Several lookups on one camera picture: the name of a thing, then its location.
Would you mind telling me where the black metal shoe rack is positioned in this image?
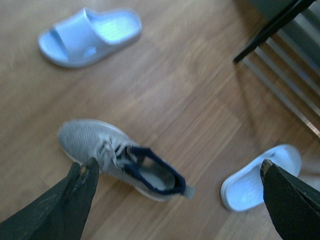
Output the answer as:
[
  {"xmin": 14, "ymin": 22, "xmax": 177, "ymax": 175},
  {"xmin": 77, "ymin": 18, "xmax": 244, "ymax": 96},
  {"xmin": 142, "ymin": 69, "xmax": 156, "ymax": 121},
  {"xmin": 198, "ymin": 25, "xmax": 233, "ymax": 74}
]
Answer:
[{"xmin": 233, "ymin": 0, "xmax": 320, "ymax": 137}]

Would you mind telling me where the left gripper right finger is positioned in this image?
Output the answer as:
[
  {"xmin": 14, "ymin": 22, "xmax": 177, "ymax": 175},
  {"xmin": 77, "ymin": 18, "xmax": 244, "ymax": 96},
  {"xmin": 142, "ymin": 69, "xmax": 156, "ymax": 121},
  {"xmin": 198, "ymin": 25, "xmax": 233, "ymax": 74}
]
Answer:
[{"xmin": 260, "ymin": 159, "xmax": 320, "ymax": 240}]

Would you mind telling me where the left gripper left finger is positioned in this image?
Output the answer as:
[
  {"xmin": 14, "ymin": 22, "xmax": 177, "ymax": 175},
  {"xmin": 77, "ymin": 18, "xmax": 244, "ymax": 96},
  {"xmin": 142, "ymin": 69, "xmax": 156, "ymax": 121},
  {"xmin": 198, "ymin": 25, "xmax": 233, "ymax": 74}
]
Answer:
[{"xmin": 0, "ymin": 157, "xmax": 99, "ymax": 240}]

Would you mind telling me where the grey knit sneaker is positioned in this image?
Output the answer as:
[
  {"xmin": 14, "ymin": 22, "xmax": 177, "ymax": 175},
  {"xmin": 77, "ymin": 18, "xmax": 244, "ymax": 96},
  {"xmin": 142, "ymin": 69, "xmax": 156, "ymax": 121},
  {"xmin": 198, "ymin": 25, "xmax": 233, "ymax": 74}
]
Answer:
[{"xmin": 57, "ymin": 119, "xmax": 195, "ymax": 202}]

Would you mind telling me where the light blue slipper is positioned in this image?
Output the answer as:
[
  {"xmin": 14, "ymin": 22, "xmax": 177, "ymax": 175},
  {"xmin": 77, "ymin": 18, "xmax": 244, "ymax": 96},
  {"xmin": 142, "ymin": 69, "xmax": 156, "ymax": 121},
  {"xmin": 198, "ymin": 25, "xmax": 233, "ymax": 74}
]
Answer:
[
  {"xmin": 220, "ymin": 144, "xmax": 302, "ymax": 212},
  {"xmin": 38, "ymin": 7, "xmax": 142, "ymax": 68}
]

